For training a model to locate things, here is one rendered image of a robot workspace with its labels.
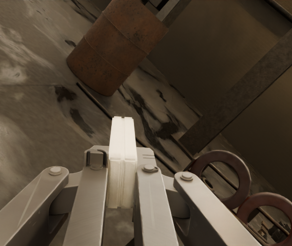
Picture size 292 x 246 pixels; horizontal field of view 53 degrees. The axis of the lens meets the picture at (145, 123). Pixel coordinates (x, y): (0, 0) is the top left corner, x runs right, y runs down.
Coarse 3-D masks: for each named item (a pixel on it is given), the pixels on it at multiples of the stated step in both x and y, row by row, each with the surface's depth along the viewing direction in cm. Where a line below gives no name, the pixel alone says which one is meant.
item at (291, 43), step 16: (288, 32) 310; (272, 48) 315; (288, 48) 310; (256, 64) 321; (272, 64) 316; (288, 64) 310; (240, 80) 328; (256, 80) 321; (272, 80) 316; (224, 96) 334; (240, 96) 328; (256, 96) 322; (208, 112) 341; (224, 112) 334; (240, 112) 357; (192, 128) 348; (208, 128) 341; (224, 128) 364; (176, 144) 346; (192, 144) 348
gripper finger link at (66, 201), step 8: (72, 176) 14; (80, 176) 15; (72, 184) 14; (64, 192) 14; (72, 192) 14; (56, 200) 14; (64, 200) 14; (72, 200) 14; (56, 208) 14; (64, 208) 14
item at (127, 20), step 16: (112, 0) 268; (128, 0) 254; (112, 16) 260; (128, 16) 255; (144, 16) 254; (96, 32) 267; (112, 32) 260; (128, 32) 258; (144, 32) 261; (160, 32) 269; (80, 48) 274; (96, 48) 266; (112, 48) 263; (128, 48) 265; (144, 48) 272; (80, 64) 272; (96, 64) 269; (112, 64) 270; (128, 64) 276; (80, 80) 275; (96, 80) 274; (112, 80) 280
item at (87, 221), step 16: (96, 160) 14; (96, 176) 14; (80, 192) 12; (96, 192) 12; (80, 208) 11; (96, 208) 11; (80, 224) 10; (96, 224) 10; (64, 240) 10; (80, 240) 10; (96, 240) 10
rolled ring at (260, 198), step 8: (264, 192) 88; (248, 200) 87; (256, 200) 86; (264, 200) 85; (272, 200) 85; (280, 200) 84; (288, 200) 85; (240, 208) 88; (248, 208) 87; (280, 208) 84; (288, 208) 83; (240, 216) 88; (288, 216) 83; (288, 240) 83
